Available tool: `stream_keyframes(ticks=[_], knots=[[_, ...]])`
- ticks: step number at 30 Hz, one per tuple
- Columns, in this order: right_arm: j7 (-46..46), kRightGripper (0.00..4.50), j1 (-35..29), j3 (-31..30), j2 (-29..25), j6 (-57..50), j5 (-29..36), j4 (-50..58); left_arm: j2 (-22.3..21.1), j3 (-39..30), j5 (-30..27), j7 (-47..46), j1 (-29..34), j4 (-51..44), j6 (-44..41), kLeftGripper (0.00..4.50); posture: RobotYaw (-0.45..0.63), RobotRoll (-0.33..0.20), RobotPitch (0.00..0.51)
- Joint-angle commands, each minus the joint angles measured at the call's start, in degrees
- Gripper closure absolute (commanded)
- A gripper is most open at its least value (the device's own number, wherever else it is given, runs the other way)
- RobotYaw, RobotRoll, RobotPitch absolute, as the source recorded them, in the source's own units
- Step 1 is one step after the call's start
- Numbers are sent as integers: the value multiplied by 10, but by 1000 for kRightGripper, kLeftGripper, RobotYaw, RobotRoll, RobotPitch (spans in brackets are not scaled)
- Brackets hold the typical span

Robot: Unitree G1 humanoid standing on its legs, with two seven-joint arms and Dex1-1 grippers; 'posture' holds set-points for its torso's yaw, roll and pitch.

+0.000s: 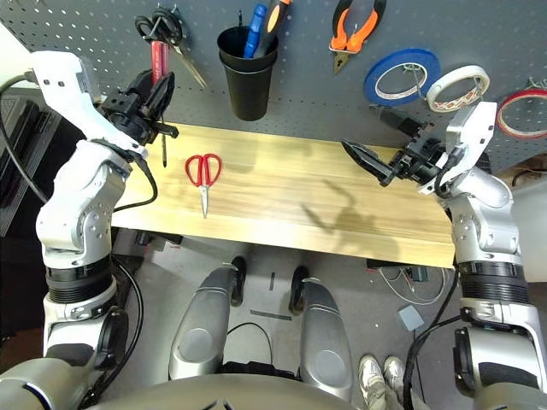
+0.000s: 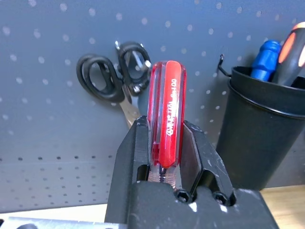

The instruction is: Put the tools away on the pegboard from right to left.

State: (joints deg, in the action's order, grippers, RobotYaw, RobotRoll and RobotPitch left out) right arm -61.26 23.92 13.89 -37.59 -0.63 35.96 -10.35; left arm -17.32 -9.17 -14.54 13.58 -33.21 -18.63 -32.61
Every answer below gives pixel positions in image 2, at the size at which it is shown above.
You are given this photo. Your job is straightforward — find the silver peg hook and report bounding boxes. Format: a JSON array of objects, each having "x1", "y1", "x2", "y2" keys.
[{"x1": 114, "y1": 40, "x2": 152, "y2": 72}]

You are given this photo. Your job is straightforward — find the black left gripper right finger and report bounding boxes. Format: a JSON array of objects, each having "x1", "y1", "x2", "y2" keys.
[{"x1": 181, "y1": 120, "x2": 239, "y2": 207}]

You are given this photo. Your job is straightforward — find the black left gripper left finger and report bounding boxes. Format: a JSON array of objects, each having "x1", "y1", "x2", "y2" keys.
[{"x1": 104, "y1": 115, "x2": 153, "y2": 225}]

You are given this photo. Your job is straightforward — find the black handled scissors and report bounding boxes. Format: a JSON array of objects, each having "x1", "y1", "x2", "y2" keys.
[{"x1": 76, "y1": 42, "x2": 152, "y2": 129}]

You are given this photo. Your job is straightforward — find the grey perforated pegboard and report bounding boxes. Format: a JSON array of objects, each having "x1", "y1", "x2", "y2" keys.
[{"x1": 0, "y1": 0, "x2": 305, "y2": 213}]

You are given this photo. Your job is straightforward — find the blue handled screwdriver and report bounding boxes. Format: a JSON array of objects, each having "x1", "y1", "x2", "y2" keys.
[{"x1": 250, "y1": 40, "x2": 283, "y2": 83}]

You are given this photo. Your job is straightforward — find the black plastic cup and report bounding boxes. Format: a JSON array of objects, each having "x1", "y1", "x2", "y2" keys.
[
  {"x1": 215, "y1": 78, "x2": 305, "y2": 191},
  {"x1": 227, "y1": 66, "x2": 305, "y2": 117}
]

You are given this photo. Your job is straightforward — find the black cup hook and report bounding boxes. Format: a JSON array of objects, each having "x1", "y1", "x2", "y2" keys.
[{"x1": 215, "y1": 54, "x2": 233, "y2": 77}]

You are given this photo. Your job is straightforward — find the red handled screwdriver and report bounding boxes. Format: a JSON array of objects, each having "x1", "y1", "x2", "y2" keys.
[{"x1": 145, "y1": 60, "x2": 188, "y2": 189}]

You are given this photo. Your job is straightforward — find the orange black handled screwdriver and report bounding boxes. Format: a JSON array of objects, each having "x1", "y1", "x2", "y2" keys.
[{"x1": 271, "y1": 21, "x2": 305, "y2": 88}]

